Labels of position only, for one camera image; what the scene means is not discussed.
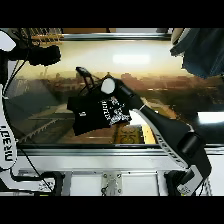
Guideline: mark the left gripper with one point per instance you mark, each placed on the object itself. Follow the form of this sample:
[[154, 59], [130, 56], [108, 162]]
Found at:
[[46, 55]]

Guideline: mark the black printed T-shirt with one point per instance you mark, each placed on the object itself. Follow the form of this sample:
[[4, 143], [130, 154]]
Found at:
[[93, 115]]

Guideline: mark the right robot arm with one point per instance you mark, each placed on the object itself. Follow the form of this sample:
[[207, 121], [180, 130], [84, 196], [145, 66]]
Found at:
[[166, 128]]

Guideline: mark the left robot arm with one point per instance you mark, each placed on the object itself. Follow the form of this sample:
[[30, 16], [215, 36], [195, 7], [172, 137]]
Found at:
[[7, 140]]

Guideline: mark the dark blue garment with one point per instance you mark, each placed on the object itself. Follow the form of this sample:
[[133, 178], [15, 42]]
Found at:
[[203, 53]]

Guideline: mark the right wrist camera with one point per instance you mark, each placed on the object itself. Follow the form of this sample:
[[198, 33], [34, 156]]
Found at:
[[84, 72]]

